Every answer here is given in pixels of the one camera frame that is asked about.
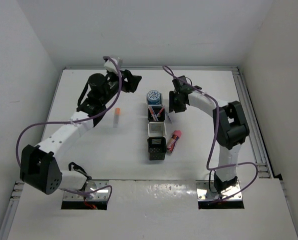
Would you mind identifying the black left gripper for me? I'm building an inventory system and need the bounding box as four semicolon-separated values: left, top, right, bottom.
99;68;141;105

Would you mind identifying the orange highlighter pen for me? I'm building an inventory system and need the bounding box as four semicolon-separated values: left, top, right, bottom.
156;107;164;117

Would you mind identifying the thin orange pen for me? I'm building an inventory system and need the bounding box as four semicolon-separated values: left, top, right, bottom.
148;107;164;120

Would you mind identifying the blue patterned round container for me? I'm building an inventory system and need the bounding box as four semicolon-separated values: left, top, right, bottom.
147;89;162;105

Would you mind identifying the orange-capped clear tube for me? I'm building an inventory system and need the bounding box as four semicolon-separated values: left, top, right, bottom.
113;107;120;128

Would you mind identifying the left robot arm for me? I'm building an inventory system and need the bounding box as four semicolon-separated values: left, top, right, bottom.
20;69;142;195

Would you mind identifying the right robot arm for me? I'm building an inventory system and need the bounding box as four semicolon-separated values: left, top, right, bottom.
169;76;250;193

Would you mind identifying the black slotted container far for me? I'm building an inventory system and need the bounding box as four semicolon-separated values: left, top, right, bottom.
147;105;165;122

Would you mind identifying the black slotted container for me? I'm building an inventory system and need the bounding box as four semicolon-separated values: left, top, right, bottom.
147;105;165;122
147;136;167;161

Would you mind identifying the white container under blue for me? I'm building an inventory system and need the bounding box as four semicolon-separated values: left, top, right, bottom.
147;96;162;106

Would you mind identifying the white slotted container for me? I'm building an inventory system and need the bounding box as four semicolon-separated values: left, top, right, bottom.
148;121;167;138

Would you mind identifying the black slotted container near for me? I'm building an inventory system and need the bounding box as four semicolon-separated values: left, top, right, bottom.
147;136;167;161

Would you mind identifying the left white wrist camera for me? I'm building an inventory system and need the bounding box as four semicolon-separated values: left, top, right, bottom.
104;57;123;74

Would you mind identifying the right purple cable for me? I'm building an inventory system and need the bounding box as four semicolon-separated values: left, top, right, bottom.
163;65;259;204

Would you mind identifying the purple cable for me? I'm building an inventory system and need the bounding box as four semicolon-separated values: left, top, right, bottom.
15;56;122;200
163;65;259;204

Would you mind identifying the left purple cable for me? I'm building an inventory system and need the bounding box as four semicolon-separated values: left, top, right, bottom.
15;56;122;200

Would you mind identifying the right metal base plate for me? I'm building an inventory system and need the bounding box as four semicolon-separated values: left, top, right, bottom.
196;180;243;201

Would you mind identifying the metal base plate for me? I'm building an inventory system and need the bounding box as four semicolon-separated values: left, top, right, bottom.
63;179;112;202
196;180;243;201

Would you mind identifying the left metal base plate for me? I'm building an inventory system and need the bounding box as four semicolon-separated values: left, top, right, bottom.
63;179;112;202

